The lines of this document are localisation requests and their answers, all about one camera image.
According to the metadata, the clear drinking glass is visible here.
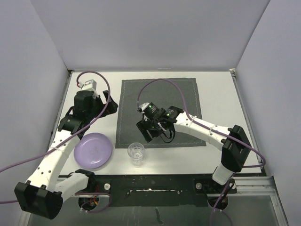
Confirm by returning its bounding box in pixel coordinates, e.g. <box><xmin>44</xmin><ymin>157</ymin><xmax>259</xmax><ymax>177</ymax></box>
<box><xmin>127</xmin><ymin>143</ymin><xmax>145</xmax><ymax>165</ymax></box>

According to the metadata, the grey cloth napkin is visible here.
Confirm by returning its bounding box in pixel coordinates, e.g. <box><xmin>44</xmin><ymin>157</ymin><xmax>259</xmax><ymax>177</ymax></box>
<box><xmin>115</xmin><ymin>78</ymin><xmax>206</xmax><ymax>148</ymax></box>

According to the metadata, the purple plate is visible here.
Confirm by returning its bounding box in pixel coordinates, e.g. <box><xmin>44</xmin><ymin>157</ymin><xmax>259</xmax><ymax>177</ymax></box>
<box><xmin>73</xmin><ymin>133</ymin><xmax>113</xmax><ymax>169</ymax></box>

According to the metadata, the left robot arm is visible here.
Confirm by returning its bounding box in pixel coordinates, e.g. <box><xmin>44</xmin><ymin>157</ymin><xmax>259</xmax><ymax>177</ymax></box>
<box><xmin>14</xmin><ymin>90</ymin><xmax>118</xmax><ymax>219</ymax></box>

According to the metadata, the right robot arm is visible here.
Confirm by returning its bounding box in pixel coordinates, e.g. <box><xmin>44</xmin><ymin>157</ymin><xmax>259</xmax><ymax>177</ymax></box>
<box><xmin>136</xmin><ymin>102</ymin><xmax>251</xmax><ymax>193</ymax></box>

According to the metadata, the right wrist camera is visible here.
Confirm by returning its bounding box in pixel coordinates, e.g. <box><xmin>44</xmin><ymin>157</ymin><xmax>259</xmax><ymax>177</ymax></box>
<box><xmin>137</xmin><ymin>102</ymin><xmax>150</xmax><ymax>112</ymax></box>

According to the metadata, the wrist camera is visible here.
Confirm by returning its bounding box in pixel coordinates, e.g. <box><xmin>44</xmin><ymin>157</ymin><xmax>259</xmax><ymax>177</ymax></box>
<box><xmin>137</xmin><ymin>102</ymin><xmax>150</xmax><ymax>112</ymax></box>
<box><xmin>77</xmin><ymin>80</ymin><xmax>98</xmax><ymax>97</ymax></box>

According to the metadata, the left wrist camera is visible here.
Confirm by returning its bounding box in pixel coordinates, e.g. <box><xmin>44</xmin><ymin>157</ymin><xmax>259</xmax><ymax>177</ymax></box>
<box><xmin>77</xmin><ymin>80</ymin><xmax>98</xmax><ymax>97</ymax></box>

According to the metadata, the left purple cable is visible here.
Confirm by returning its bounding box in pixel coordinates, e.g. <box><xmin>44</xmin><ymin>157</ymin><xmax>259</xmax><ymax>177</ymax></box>
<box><xmin>0</xmin><ymin>70</ymin><xmax>113</xmax><ymax>214</ymax></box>

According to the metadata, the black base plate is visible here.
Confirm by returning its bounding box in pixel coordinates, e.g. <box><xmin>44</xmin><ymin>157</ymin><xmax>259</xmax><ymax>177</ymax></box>
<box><xmin>80</xmin><ymin>174</ymin><xmax>237</xmax><ymax>207</ymax></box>

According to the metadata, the aluminium frame rail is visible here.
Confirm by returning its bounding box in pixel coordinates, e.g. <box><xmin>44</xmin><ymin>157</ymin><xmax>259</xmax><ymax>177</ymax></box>
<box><xmin>54</xmin><ymin>174</ymin><xmax>276</xmax><ymax>201</ymax></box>

